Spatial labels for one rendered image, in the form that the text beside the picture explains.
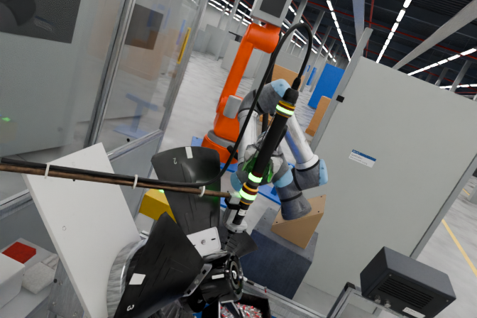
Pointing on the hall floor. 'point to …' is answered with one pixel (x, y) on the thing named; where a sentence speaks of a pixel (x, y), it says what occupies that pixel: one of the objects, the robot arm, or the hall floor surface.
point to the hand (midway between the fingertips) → (261, 162)
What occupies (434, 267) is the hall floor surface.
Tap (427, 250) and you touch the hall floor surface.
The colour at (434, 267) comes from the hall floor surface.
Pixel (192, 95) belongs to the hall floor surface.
